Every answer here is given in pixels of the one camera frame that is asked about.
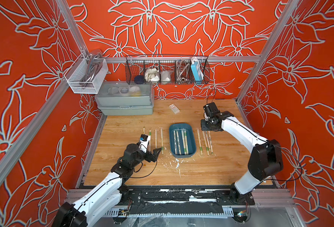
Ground black wire wall basket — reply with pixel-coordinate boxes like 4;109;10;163
125;54;211;85

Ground white crumpled bag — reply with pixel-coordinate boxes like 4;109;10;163
144;68;160;83

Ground small white labelled box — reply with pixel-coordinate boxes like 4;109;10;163
169;104;180;114

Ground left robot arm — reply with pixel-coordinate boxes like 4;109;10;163
52;142;162;227

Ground white wire wall basket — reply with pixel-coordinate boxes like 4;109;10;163
64;58;108;94

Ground light blue carton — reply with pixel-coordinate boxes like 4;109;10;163
191;57;204;84

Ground blue plastic storage box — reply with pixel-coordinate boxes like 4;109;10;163
169;123;197;159

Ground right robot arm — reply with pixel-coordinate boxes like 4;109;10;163
201;102;283;197

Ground metal tongs in basket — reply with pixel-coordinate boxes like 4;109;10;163
80;50;102;88

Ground grey lidded storage container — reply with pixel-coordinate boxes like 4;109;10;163
95;82;154;116

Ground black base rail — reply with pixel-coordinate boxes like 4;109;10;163
117;185;255;215

